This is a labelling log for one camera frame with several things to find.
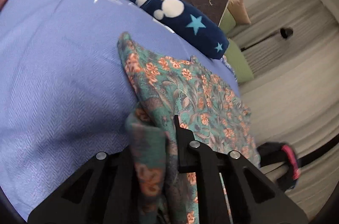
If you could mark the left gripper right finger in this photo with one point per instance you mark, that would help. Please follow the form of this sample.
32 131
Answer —
232 190

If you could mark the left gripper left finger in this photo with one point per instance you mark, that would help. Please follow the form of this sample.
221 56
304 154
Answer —
104 190

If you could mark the teal floral patterned garment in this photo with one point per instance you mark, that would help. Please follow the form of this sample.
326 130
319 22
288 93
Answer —
205 104

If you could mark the blue bed sheet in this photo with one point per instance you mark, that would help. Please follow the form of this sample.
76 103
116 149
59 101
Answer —
64 92

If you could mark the green cushion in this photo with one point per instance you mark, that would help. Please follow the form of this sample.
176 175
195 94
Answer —
227 22
237 61

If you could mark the beige curtain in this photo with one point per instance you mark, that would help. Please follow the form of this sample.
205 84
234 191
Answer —
294 94

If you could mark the navy star fleece blanket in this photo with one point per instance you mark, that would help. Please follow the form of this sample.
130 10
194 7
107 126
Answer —
189 23

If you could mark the tan pillow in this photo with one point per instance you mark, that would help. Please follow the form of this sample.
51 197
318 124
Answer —
238 11

